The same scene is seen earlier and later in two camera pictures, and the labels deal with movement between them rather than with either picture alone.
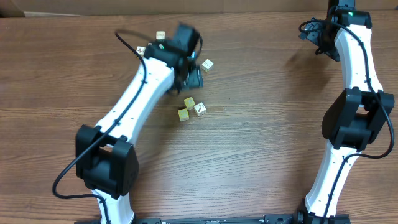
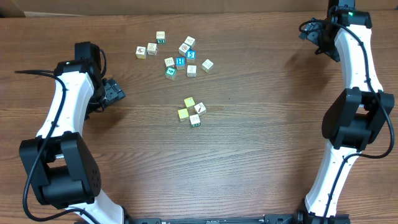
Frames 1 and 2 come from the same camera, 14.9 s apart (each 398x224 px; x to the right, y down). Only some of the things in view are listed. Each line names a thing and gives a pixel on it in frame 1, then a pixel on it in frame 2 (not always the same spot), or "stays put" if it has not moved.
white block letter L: (207, 65) stays put
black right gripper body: (313, 35) stays put
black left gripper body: (193, 78) -> (115, 92)
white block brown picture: (140, 50) stays put
